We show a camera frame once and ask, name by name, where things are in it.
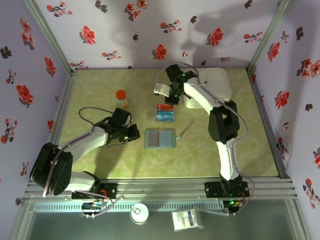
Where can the sage green card holder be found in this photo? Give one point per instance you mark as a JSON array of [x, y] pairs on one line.
[[160, 139]]

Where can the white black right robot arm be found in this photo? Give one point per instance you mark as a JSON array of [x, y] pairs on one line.
[[200, 95]]

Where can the dark red credit card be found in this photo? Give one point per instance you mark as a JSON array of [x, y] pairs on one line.
[[153, 139]]

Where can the clear plastic tray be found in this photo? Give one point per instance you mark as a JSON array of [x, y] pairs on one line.
[[175, 117]]

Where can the white zip pouch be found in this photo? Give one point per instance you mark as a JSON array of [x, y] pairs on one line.
[[215, 85]]

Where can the orange lid pill bottle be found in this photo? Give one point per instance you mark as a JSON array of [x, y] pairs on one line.
[[121, 94]]

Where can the white round tin can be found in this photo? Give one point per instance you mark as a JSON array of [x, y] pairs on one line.
[[139, 213]]

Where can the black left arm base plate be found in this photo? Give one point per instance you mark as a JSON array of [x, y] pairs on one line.
[[110, 190]]

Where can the aluminium side frame rail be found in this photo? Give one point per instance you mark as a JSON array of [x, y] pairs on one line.
[[60, 116], [258, 90]]

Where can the aluminium front frame rail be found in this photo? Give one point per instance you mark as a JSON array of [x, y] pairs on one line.
[[160, 188]]

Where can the aluminium frame post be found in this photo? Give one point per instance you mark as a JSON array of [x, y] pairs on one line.
[[50, 35], [268, 35]]

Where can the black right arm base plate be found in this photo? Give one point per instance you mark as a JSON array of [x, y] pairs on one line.
[[212, 190]]

